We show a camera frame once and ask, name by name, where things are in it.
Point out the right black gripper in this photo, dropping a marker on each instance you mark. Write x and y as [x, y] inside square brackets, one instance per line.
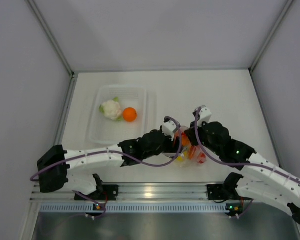
[191, 134]

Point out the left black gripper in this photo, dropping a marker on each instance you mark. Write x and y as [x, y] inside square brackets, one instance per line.
[171, 149]

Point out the fake yellow lemon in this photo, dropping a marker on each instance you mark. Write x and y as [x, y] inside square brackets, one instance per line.
[181, 159]

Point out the clear zip top bag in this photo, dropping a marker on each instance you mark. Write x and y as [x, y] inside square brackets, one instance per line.
[190, 153]

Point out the fake orange fruit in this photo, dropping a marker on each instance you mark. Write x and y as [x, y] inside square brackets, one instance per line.
[129, 114]

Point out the fake white cauliflower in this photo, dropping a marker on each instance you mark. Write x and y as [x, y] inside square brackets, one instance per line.
[111, 109]

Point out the fake orange bell pepper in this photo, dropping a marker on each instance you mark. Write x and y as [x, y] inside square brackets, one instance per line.
[185, 141]

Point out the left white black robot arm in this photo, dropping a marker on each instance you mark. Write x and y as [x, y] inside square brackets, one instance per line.
[77, 170]

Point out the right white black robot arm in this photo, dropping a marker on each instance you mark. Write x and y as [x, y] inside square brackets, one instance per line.
[257, 177]

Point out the white plastic basket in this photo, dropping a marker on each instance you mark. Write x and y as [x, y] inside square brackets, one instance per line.
[104, 131]

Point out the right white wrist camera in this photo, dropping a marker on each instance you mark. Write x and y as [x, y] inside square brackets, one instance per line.
[202, 114]

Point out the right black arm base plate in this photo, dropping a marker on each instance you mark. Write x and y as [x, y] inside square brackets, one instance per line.
[217, 193]

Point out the aluminium mounting rail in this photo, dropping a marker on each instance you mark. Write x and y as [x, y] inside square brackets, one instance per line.
[164, 191]

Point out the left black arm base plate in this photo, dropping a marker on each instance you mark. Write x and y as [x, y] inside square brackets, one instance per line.
[109, 192]

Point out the white slotted cable duct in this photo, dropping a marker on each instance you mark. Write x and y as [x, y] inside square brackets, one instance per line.
[116, 207]

